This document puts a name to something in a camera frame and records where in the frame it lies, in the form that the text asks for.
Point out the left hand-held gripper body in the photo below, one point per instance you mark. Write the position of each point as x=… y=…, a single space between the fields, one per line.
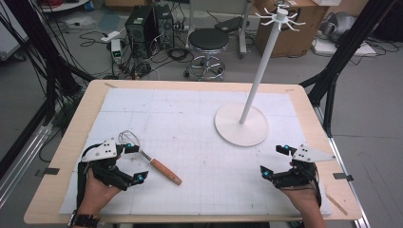
x=99 y=151

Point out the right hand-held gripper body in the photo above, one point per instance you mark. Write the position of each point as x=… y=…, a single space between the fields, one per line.
x=309 y=155

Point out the white hook rack stand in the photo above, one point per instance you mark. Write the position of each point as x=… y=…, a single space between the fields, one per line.
x=253 y=133

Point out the person's right hand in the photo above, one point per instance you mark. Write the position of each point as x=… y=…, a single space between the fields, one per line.
x=304 y=198

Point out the person's left hand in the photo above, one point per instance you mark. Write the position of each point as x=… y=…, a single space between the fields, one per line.
x=95 y=194

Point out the black tape strip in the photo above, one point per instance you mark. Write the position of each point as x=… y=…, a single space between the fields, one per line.
x=342 y=176
x=50 y=171

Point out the thin wooden stick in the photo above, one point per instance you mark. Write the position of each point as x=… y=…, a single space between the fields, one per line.
x=336 y=204

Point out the white grid mat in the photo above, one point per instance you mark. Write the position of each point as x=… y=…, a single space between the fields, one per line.
x=190 y=126

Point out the black wristwatch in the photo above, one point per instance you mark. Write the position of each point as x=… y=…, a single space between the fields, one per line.
x=84 y=220

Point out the white device with green display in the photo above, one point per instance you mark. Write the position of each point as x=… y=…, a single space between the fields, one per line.
x=116 y=47

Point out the brown cardboard box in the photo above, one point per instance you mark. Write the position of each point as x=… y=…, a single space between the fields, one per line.
x=291 y=41

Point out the white flat board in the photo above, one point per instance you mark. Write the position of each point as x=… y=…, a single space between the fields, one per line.
x=345 y=49

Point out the white power strip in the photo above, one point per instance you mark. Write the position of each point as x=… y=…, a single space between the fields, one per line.
x=109 y=37

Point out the large black computer tower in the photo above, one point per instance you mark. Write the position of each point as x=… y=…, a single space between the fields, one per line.
x=139 y=31

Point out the narrow black computer tower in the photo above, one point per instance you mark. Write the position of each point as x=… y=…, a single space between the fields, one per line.
x=164 y=28

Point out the white metal table leg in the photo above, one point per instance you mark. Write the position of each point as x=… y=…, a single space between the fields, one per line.
x=244 y=28
x=191 y=22

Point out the grey plastic machine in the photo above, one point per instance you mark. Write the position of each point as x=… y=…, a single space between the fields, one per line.
x=339 y=25

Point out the black round stool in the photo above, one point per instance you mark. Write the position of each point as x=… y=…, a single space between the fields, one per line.
x=207 y=39

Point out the black bag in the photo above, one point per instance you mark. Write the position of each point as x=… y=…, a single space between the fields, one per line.
x=228 y=24

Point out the round white table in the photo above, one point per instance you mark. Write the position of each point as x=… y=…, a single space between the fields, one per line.
x=63 y=4

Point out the aluminium rail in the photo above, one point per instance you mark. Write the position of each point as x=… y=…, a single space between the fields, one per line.
x=22 y=161
x=357 y=205

